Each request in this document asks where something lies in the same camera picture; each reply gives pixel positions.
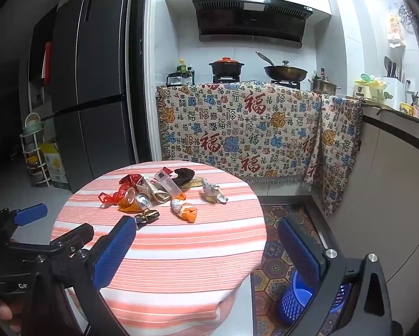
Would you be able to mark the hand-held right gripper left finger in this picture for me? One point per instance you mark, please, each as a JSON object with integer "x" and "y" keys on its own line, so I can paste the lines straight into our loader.
{"x": 113, "y": 252}

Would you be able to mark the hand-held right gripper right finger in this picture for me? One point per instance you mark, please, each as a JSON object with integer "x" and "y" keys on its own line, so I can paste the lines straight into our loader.
{"x": 298, "y": 252}

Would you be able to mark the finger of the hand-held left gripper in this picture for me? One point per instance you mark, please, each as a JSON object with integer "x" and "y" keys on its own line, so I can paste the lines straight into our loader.
{"x": 31, "y": 213}
{"x": 73, "y": 236}

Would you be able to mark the blue plastic basket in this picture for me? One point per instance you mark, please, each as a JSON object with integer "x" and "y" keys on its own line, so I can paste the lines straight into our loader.
{"x": 293, "y": 301}

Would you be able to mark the dark gold wrapper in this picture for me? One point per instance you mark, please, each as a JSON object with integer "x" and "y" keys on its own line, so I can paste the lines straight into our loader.
{"x": 148, "y": 216}

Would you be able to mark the crushed orange drink can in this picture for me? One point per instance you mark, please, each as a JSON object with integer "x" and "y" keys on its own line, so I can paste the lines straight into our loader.
{"x": 132, "y": 201}

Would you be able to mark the white paper carton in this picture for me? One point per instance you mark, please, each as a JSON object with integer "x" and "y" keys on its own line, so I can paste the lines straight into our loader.
{"x": 155, "y": 191}

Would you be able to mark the orange snack packet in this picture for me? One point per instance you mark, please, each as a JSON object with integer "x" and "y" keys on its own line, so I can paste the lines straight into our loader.
{"x": 185, "y": 211}

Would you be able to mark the silver wrapper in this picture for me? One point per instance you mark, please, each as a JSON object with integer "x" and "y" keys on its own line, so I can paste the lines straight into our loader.
{"x": 213, "y": 190}

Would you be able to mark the patterned floor mat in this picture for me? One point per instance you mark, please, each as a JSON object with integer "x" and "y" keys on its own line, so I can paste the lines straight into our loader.
{"x": 272, "y": 262}

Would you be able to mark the white storage rack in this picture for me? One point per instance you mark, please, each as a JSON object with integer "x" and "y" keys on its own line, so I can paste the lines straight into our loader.
{"x": 29, "y": 161}

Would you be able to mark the yellow cardboard box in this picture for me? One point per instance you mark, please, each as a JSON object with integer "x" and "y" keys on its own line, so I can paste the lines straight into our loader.
{"x": 53, "y": 164}

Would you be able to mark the striped tablecloth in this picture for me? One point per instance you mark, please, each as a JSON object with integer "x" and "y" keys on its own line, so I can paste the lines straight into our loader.
{"x": 181, "y": 252}

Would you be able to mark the green bowl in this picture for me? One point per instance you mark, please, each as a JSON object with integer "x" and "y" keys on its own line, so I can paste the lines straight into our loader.
{"x": 32, "y": 123}

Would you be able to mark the beige paper scrap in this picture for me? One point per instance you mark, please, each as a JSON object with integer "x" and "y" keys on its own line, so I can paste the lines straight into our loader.
{"x": 195, "y": 183}

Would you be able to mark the printed blanket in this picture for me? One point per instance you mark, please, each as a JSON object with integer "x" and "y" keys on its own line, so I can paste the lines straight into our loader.
{"x": 251, "y": 129}

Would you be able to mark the red hanging cloth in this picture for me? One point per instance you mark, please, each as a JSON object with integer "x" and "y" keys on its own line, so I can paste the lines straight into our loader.
{"x": 47, "y": 63}

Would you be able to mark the grey refrigerator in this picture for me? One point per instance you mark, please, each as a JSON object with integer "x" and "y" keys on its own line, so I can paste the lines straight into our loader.
{"x": 97, "y": 77}

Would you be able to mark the steel cooking pot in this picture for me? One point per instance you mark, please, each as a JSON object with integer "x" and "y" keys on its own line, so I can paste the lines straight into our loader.
{"x": 323, "y": 86}

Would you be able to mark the small condiment bottles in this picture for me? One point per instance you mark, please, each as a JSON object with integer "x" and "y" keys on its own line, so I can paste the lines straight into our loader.
{"x": 321, "y": 74}

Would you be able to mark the yellow container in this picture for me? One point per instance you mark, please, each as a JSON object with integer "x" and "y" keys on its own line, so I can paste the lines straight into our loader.
{"x": 407, "y": 108}

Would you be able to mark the wok with glass lid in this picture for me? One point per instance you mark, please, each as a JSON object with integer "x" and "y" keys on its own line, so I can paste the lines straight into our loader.
{"x": 286, "y": 71}

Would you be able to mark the green plastic lids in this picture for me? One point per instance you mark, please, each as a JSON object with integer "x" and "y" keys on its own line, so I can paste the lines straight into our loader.
{"x": 372, "y": 80}

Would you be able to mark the white knife block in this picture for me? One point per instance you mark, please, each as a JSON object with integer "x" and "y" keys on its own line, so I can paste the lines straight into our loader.
{"x": 393, "y": 91}

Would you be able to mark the black gas stove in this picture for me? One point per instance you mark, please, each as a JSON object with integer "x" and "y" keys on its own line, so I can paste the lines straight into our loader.
{"x": 227, "y": 79}

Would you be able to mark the dark sauce bottle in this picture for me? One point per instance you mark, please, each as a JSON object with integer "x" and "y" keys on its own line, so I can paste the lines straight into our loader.
{"x": 190, "y": 75}

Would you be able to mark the oil bottle with yellow cap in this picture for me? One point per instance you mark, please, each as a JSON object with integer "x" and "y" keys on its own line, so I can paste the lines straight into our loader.
{"x": 181, "y": 68}

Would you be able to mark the black pot with red lid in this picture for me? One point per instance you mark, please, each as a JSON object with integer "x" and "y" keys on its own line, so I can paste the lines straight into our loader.
{"x": 227, "y": 66}

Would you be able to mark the black kitchen knives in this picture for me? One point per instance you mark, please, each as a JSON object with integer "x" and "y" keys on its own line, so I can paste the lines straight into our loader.
{"x": 389, "y": 68}

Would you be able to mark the black range hood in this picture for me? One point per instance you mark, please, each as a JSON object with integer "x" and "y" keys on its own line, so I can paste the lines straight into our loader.
{"x": 251, "y": 19}

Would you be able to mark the hanging metal trivet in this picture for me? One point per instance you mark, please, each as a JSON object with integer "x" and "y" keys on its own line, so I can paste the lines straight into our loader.
{"x": 403, "y": 14}

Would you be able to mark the yellow wall hanging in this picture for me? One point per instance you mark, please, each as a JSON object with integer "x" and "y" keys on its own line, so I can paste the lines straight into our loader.
{"x": 394, "y": 29}

